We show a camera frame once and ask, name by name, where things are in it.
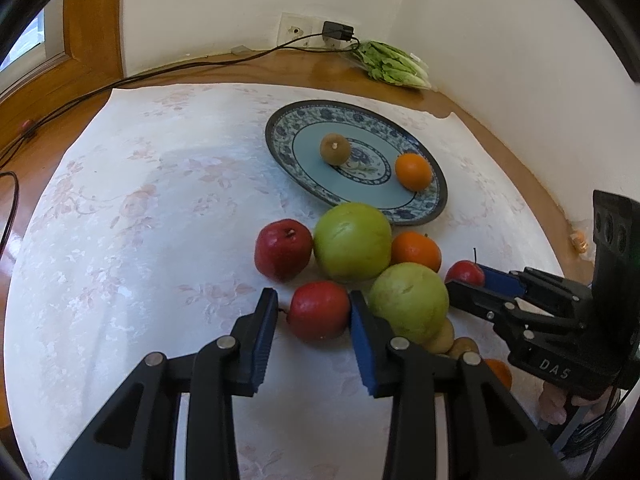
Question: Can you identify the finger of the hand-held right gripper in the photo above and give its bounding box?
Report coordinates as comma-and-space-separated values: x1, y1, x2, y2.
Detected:
475, 261, 592, 311
444, 280, 586, 346

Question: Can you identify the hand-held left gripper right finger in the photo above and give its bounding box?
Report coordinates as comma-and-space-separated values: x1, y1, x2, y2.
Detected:
349, 290, 569, 480

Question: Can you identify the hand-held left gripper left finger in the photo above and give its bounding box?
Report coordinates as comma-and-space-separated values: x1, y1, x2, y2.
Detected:
50, 287, 279, 480

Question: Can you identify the small red apple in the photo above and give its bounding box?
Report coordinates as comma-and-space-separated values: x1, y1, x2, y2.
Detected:
444, 247, 486, 288

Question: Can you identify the brown kiwi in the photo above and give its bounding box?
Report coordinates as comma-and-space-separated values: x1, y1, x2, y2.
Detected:
446, 337, 480, 361
422, 319, 455, 355
319, 133, 351, 166

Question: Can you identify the green apple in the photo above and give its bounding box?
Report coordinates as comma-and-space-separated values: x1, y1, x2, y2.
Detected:
313, 203, 393, 283
368, 262, 450, 345

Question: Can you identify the orange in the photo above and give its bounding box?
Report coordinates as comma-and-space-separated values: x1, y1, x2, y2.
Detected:
482, 358, 514, 391
394, 153, 433, 192
390, 231, 443, 273

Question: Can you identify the blue patterned ceramic plate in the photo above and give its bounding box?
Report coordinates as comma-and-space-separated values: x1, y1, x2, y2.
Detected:
265, 100, 449, 227

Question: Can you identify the person's right hand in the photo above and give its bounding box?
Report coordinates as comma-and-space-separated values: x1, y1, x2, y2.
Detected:
539, 382, 621, 426

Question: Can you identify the white floral table cloth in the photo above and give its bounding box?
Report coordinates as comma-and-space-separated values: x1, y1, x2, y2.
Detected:
2, 82, 576, 480

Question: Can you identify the bagged green lettuce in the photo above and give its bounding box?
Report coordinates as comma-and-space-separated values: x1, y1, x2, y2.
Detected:
350, 40, 432, 90

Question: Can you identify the black power adapter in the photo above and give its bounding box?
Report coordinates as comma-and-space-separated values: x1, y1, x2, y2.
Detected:
322, 21, 355, 41

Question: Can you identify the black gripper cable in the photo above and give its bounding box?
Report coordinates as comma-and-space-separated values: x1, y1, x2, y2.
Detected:
555, 387, 626, 480

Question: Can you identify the black adapter cable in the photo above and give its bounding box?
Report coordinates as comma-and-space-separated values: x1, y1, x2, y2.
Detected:
0, 32, 361, 166

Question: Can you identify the white wall socket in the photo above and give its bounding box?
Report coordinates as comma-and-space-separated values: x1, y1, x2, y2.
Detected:
277, 12, 351, 51

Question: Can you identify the wooden window frame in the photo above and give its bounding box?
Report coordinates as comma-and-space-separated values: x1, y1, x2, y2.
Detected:
0, 0, 126, 111

